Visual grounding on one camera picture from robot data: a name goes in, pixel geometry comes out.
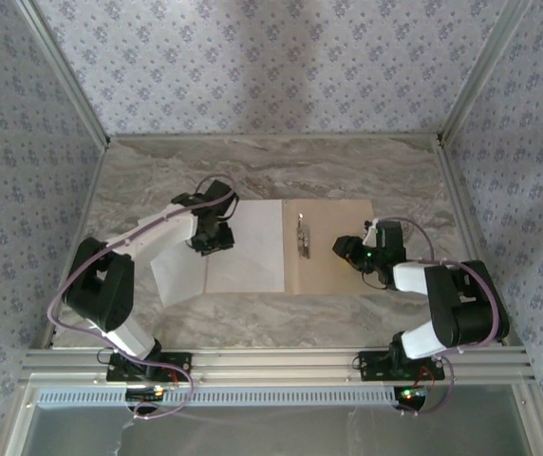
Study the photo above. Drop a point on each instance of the small circuit board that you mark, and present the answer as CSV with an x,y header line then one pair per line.
x,y
145,393
411,393

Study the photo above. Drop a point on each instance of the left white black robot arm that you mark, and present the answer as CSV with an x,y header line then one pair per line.
x,y
100,285

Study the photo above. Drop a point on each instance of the brown cardboard folder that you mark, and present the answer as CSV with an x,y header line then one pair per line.
x,y
338,275

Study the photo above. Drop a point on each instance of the thin aluminium table rail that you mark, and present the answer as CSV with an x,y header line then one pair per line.
x,y
271,136

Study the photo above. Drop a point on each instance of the white paper sheet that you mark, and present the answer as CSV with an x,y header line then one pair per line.
x,y
252,256
176,280

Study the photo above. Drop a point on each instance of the metal folder clip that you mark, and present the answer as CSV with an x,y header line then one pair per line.
x,y
304,242

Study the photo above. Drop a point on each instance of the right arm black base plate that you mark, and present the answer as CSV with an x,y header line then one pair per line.
x,y
371,368

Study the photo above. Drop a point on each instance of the aluminium table side rail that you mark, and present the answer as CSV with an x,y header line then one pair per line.
x,y
84,214
475,237

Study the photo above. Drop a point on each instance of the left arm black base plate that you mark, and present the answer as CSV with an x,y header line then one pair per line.
x,y
181,363

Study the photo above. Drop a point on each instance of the aluminium frame post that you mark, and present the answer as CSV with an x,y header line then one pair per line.
x,y
65,71
483,71

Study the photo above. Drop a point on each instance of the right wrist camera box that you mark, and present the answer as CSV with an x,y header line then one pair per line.
x,y
371,233

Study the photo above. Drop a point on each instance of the grey metal panel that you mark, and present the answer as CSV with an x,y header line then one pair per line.
x,y
271,432

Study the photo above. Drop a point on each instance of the long aluminium mounting rail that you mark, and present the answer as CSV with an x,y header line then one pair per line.
x,y
271,366

